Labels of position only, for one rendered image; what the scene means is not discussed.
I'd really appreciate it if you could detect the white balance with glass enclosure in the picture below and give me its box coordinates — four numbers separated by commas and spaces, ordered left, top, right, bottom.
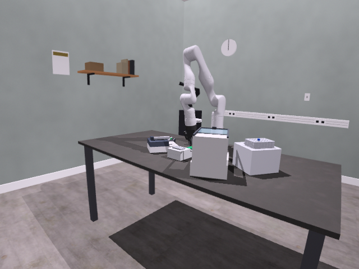
190, 127, 229, 180

